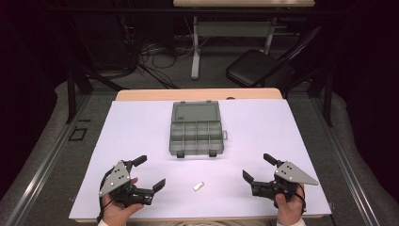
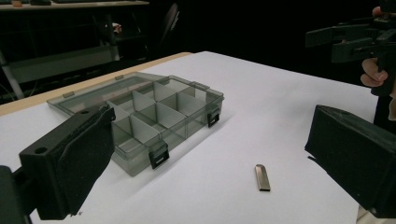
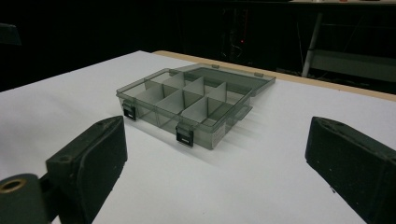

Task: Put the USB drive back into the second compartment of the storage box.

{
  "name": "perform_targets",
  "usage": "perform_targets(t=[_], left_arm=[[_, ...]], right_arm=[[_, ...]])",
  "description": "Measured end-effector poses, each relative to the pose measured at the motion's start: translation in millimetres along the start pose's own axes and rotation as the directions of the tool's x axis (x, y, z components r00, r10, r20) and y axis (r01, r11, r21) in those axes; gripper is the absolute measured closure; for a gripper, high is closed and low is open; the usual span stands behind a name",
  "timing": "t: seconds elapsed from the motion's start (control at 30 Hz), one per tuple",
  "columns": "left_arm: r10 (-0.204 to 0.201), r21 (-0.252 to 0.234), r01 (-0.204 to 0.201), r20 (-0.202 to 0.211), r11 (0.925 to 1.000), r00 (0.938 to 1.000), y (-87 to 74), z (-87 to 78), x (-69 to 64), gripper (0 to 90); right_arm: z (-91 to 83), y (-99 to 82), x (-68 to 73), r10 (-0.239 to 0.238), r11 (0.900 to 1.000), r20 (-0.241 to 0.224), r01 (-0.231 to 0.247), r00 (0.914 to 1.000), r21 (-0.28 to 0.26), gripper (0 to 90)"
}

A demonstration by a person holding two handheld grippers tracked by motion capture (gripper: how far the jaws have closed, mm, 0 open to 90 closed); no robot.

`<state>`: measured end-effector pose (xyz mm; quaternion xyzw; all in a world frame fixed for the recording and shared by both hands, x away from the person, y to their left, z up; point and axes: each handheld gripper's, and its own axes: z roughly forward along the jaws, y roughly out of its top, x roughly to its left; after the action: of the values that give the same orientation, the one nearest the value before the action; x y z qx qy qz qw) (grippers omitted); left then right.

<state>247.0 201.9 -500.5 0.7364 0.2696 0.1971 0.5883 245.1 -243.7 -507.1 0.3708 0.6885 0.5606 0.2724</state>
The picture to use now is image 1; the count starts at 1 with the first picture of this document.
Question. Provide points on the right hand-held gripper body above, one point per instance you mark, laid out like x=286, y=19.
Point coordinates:
x=291, y=174

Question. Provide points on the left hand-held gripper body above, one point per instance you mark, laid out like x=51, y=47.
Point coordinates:
x=114, y=180

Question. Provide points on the small white piece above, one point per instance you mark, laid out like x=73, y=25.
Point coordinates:
x=198, y=186

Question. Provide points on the grey plastic compartment box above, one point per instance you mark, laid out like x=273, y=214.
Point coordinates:
x=196, y=132

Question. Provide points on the person's left hand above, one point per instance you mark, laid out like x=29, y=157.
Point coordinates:
x=114, y=213

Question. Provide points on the person's right hand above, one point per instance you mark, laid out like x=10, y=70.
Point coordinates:
x=291, y=207

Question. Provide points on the white table mat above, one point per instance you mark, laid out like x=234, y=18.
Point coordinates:
x=251, y=141

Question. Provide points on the person's white left sleeve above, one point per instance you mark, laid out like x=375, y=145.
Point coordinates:
x=102, y=223

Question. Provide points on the person's white sleeve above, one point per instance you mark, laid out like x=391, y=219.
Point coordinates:
x=291, y=223
x=102, y=223

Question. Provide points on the person's white right sleeve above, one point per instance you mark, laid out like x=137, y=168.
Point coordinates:
x=291, y=223

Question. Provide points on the black metal stand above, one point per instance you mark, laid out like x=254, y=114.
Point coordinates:
x=76, y=84
x=326, y=94

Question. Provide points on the wooden table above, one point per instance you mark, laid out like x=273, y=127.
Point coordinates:
x=197, y=94

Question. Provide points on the black folding chair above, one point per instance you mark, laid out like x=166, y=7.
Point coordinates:
x=254, y=67

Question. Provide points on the desk with white legs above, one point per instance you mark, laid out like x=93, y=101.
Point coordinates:
x=232, y=29

